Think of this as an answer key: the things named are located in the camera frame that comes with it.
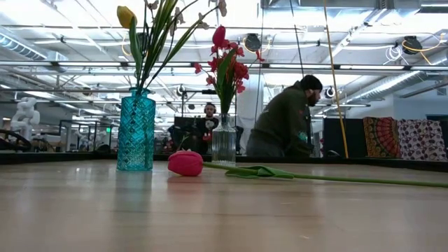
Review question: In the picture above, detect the purple patterned cloth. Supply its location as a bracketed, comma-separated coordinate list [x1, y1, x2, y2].
[397, 118, 448, 162]

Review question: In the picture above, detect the person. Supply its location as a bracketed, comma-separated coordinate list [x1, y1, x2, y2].
[193, 101, 225, 155]
[246, 74, 324, 158]

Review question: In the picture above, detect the orange mandala cloth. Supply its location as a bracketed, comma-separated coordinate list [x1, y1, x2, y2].
[363, 116, 403, 159]

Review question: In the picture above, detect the white robot figure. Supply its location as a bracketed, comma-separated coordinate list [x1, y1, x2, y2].
[9, 97, 41, 141]

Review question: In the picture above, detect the black partition panel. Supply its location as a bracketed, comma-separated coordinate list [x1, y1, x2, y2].
[322, 118, 365, 158]

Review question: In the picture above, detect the white blossom spray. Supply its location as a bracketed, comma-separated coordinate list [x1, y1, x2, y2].
[150, 0, 228, 92]
[139, 0, 186, 92]

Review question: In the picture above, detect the red blossom spray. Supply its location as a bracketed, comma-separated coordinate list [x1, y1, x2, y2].
[193, 41, 246, 116]
[209, 38, 266, 116]

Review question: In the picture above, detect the clear ribbed glass vase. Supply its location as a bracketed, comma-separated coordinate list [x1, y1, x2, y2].
[211, 112, 237, 167]

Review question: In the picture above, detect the blue textured glass vase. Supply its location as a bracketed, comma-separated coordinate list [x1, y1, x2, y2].
[116, 87, 157, 172]

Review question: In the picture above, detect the yellow hanging cable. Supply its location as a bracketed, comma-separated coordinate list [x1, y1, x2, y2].
[321, 0, 349, 158]

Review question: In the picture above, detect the black hanging cable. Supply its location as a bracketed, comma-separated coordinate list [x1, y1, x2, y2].
[288, 0, 305, 78]

